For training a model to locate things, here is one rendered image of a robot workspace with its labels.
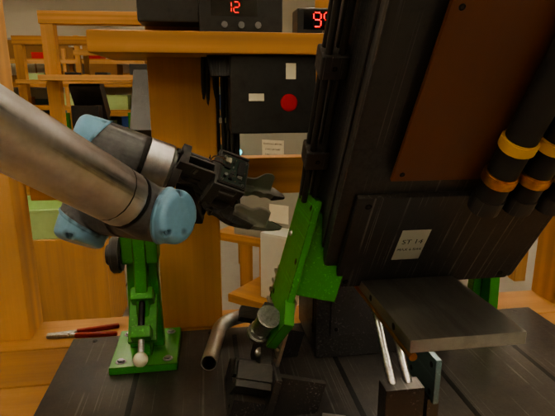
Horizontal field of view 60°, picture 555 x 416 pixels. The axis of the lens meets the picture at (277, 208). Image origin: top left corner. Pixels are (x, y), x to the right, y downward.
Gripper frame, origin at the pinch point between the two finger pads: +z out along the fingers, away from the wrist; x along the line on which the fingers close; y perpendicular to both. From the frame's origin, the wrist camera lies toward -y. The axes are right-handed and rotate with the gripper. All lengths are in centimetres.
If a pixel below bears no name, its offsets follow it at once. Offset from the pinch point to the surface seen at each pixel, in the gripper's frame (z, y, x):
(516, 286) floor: 270, -154, 117
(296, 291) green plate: 3.2, 4.3, -16.0
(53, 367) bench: -26, -45, -24
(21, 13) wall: -281, -719, 759
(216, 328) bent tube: 1.5, -27.1, -13.8
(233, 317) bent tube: 6.2, -31.0, -8.9
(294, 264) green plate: 1.9, 5.6, -12.1
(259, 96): -7.2, 3.4, 22.7
